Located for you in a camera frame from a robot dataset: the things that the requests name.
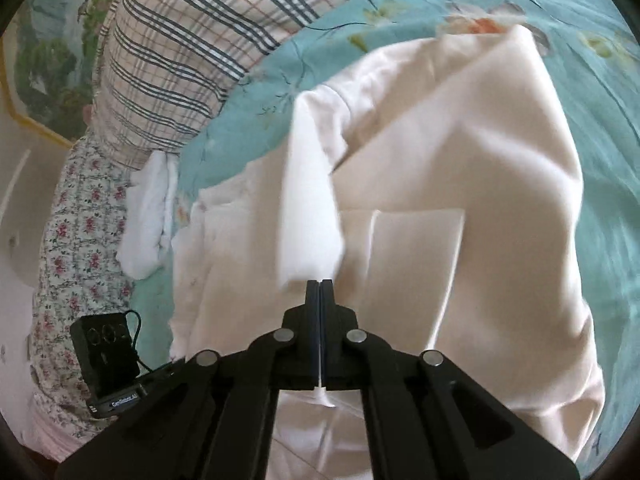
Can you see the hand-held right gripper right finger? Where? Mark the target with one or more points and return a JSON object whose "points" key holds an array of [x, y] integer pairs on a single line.
{"points": [[327, 312]]}

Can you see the landscape wall painting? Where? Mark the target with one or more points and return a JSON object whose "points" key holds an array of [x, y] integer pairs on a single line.
{"points": [[55, 45]]}

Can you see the teal floral blanket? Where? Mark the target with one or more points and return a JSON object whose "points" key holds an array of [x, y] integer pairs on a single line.
{"points": [[590, 110]]}

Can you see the cream large garment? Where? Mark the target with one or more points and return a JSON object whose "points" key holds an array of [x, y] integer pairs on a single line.
{"points": [[450, 170]]}

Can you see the plaid pillow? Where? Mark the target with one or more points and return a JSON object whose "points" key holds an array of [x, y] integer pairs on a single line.
{"points": [[190, 50]]}

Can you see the white folded towel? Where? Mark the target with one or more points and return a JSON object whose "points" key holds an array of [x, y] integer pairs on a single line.
{"points": [[150, 215]]}

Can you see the white pink floral sheet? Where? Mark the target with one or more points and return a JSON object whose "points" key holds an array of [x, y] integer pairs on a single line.
{"points": [[80, 240]]}

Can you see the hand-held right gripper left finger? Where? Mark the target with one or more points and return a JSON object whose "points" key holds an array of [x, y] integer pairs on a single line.
{"points": [[310, 312]]}

